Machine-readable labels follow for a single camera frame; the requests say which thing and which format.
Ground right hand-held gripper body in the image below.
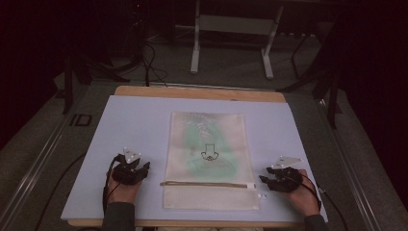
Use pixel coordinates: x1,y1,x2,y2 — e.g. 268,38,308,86
270,155,304,193

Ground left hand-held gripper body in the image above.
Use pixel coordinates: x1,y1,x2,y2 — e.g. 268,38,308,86
112,146,146,187

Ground person's left hand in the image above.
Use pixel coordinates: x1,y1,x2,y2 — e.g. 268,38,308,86
106,168,142,205

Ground person's right hand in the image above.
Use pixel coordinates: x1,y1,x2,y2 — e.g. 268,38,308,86
286,172,322,218

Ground light blue table mat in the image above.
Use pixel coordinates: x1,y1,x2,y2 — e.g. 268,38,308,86
60,94,329,223

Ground translucent zipper pouch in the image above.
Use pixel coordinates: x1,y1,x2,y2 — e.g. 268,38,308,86
162,111,261,212

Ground wooden table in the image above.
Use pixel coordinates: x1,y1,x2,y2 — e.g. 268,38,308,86
66,85,306,229

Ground black metal stand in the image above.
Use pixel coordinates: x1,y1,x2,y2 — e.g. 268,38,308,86
276,32,343,130
61,47,131,116

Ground white metal stand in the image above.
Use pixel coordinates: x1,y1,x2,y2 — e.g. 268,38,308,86
190,0,285,80

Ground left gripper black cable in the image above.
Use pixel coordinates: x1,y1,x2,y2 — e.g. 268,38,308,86
34,151,127,231

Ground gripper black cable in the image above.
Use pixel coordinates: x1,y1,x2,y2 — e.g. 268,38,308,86
297,169,350,231
34,151,127,231

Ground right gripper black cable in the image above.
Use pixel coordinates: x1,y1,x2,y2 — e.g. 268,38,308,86
297,169,350,231

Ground metal floor rail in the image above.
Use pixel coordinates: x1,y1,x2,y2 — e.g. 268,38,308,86
316,95,388,231
0,115,76,231

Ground black floor cables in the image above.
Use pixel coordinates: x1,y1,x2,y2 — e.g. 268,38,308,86
140,39,169,89

